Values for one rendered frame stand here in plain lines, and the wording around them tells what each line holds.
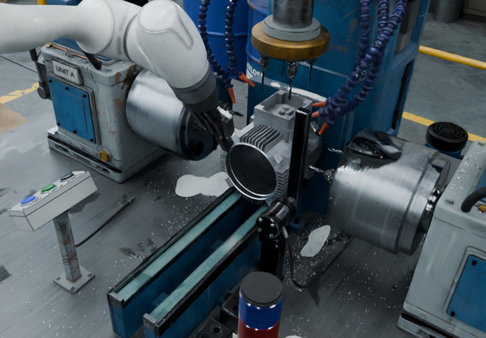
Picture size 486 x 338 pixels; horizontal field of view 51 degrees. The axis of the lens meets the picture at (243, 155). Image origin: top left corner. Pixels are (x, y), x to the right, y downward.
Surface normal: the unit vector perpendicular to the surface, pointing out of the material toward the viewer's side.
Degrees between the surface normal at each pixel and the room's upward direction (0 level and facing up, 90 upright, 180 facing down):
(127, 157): 90
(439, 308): 89
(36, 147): 0
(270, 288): 0
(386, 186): 51
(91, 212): 0
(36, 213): 64
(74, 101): 90
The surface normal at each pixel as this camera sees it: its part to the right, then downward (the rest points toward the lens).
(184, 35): 0.77, 0.26
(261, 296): 0.04, -0.82
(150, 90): -0.36, -0.29
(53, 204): 0.76, -0.05
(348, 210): -0.56, 0.37
